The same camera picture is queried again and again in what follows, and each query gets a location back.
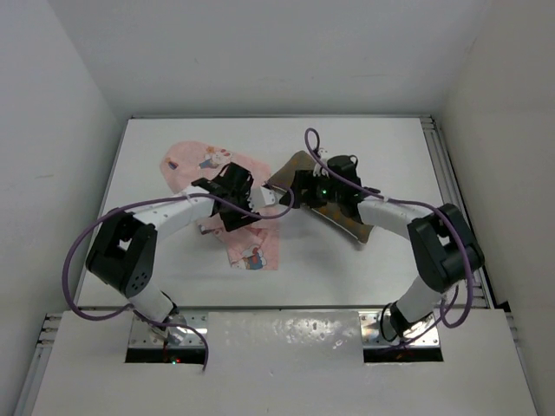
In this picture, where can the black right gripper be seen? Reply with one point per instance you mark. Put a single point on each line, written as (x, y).
(299, 189)

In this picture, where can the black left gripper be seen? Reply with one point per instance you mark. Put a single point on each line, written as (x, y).
(231, 221)

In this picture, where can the pink cartoon print pillowcase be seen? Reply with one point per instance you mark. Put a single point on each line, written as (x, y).
(254, 247)

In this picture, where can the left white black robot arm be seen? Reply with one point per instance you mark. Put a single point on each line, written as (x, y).
(123, 252)

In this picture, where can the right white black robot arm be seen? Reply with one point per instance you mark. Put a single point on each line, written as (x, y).
(445, 249)

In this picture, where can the white front cover board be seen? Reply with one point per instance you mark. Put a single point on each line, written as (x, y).
(284, 363)

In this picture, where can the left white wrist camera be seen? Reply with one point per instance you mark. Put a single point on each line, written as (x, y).
(262, 197)

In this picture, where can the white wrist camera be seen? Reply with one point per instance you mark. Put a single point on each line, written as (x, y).
(320, 168)
(262, 197)

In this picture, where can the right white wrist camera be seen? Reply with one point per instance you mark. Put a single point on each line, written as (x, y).
(320, 168)

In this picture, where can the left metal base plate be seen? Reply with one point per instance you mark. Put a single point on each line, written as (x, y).
(143, 335)

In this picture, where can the metal base plate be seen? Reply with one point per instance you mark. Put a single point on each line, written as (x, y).
(423, 334)
(143, 335)

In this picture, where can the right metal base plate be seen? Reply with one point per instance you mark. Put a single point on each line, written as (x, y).
(423, 334)

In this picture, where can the left aluminium frame rail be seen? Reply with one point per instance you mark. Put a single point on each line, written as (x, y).
(39, 362)

